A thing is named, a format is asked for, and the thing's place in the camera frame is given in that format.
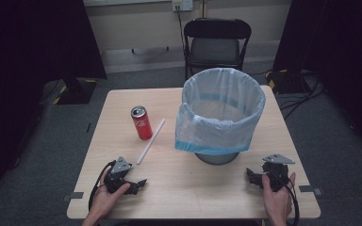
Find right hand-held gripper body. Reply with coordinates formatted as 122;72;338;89
261;153;296;193

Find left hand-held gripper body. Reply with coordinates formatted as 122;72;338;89
103;155;140;195

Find white paper straw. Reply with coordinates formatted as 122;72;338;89
136;118;167;166

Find red soda can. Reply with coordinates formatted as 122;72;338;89
130;105;154;141

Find bin with blue liner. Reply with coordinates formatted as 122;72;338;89
173;67;267;156

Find person's right hand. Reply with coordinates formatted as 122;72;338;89
261;171;297;221

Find person's left hand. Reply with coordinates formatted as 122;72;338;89
89;169;132;220

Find grey tape strip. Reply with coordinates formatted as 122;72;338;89
61;191;85;202
298;185;323;197

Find black stand base yellow tape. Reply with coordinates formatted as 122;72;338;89
264;69;313;95

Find black folding chair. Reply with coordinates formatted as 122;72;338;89
183;17;253;81

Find dark curtain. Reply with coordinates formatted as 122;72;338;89
0;0;108;218
272;0;362;153

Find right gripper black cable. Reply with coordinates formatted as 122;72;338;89
272;170;301;226

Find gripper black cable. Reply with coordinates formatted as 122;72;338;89
88;160;117;212
272;170;301;226

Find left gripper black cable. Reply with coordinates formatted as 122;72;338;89
88;160;117;212

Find black floor cables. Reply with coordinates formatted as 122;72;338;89
276;74;327;121

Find black wall cable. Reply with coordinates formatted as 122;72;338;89
175;5;187;53

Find white wall outlet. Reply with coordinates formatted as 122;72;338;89
172;0;194;12

